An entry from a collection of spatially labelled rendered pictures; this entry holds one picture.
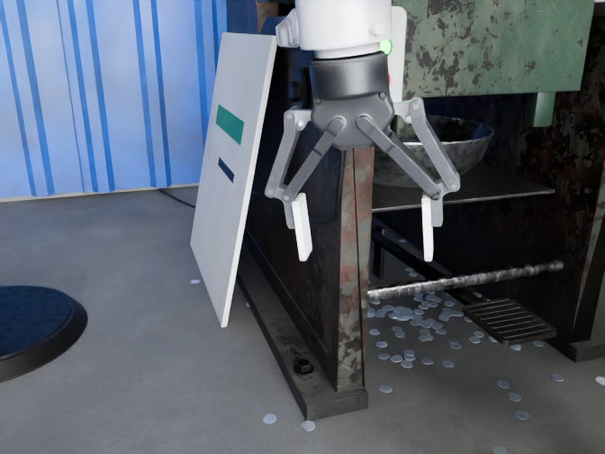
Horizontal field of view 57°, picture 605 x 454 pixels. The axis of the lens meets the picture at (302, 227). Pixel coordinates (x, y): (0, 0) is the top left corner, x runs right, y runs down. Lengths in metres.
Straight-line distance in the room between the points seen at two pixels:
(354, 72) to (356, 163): 0.30
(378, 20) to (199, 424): 0.69
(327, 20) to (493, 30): 0.49
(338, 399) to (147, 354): 0.40
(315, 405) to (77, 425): 0.38
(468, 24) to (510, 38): 0.08
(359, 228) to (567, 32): 0.48
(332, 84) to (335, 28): 0.05
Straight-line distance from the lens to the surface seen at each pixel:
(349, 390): 0.97
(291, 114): 0.56
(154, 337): 1.20
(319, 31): 0.52
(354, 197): 0.82
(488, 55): 0.96
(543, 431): 1.01
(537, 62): 1.02
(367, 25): 0.51
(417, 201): 1.01
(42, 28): 2.15
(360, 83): 0.52
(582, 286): 1.15
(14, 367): 1.17
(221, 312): 1.21
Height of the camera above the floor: 0.61
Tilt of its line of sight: 20 degrees down
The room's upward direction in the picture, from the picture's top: straight up
